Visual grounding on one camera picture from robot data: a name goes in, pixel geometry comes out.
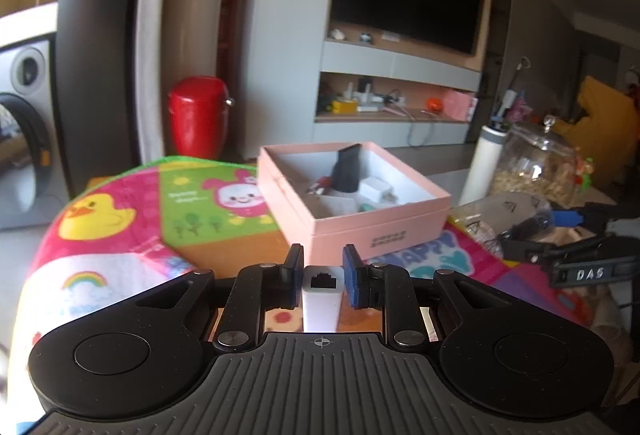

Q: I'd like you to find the pink cardboard box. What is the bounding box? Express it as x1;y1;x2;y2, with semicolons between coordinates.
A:
256;141;452;266

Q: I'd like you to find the colourful cartoon mat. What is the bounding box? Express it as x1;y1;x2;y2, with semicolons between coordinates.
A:
7;156;640;435

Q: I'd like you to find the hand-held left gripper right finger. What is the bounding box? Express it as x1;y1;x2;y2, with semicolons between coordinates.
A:
341;242;506;351

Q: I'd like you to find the pink shelf box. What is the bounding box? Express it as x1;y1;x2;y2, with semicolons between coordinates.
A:
442;90;478;121

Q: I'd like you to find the clear plastic bag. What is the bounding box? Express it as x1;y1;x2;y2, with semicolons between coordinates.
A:
450;192;556;261

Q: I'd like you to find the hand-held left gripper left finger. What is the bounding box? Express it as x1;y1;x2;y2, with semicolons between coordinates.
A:
135;242;306;356

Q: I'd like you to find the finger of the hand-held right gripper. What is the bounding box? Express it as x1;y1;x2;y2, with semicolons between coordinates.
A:
549;202;640;227
499;228;615;264

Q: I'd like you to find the red canister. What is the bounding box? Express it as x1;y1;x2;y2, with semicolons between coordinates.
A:
167;76;236;161

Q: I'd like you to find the grey television cabinet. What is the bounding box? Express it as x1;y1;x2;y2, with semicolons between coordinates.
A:
314;0;496;146

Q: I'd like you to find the white bottle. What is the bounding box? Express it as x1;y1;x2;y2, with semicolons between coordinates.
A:
459;122;511;207

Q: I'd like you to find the washing machine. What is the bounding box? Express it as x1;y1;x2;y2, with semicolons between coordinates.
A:
0;32;68;231

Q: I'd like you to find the yellow cushion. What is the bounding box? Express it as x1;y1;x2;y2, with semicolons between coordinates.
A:
555;75;640;188

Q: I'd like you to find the hanging metal utensil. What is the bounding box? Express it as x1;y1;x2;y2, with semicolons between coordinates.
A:
512;58;531;91

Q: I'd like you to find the white wall charger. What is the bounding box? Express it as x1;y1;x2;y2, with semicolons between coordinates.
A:
359;176;398;206

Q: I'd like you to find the white network adapter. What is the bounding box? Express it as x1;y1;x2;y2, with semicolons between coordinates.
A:
301;265;347;333

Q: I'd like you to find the glass jar of nuts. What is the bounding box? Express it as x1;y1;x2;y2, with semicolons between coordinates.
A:
490;115;581;208

